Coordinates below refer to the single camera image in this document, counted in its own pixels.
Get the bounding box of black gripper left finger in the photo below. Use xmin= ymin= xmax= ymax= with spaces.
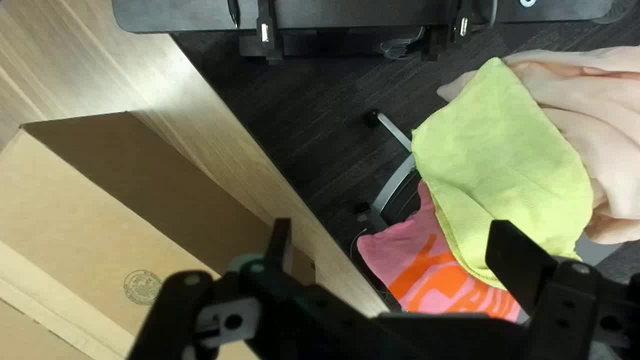
xmin=127 ymin=215 xmax=316 ymax=360

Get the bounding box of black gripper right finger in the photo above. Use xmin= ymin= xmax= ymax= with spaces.
xmin=485 ymin=217 xmax=640 ymax=360

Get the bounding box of yellow-green cloth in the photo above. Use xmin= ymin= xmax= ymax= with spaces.
xmin=410 ymin=56 xmax=597 ymax=291

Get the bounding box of pink and orange cloth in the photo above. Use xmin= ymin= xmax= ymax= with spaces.
xmin=357 ymin=181 xmax=526 ymax=325

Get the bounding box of peach cloth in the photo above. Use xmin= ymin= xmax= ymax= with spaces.
xmin=436 ymin=44 xmax=640 ymax=245

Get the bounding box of large brown cardboard box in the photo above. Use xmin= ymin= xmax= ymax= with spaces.
xmin=0 ymin=109 xmax=316 ymax=360

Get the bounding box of grey office chair holding clothes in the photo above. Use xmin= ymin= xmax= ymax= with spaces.
xmin=351 ymin=107 xmax=640 ymax=281

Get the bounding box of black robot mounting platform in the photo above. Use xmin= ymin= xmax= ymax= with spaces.
xmin=111 ymin=0 xmax=632 ymax=62

